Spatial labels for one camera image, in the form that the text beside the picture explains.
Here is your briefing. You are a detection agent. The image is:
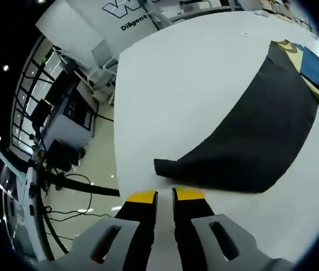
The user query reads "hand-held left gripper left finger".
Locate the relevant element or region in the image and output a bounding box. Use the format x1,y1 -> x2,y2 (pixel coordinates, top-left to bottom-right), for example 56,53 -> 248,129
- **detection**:
70,190 -> 160,268

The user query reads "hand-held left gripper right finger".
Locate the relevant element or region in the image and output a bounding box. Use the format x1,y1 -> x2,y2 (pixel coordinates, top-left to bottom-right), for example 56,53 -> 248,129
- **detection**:
171,186 -> 262,268

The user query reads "yellow black blue garment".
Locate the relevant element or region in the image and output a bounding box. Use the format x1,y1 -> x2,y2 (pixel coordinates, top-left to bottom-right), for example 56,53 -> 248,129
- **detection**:
153,39 -> 319,195

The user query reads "black table base bar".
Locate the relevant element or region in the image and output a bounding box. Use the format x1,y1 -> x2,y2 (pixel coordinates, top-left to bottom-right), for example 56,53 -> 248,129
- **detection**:
45,171 -> 120,198

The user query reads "black chair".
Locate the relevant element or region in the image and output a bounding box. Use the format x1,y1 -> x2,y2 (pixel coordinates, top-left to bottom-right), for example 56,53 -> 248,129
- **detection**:
46,139 -> 88,173

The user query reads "dark office desk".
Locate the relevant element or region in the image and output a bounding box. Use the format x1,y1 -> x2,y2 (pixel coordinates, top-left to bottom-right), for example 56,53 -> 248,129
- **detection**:
45,76 -> 99,149

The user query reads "black computer monitor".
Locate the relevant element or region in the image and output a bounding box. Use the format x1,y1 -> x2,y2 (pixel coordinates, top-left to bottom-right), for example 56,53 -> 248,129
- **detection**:
30,100 -> 56,128

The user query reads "white chair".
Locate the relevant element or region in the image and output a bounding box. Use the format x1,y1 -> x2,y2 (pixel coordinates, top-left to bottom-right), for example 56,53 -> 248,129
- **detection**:
91,39 -> 112,67

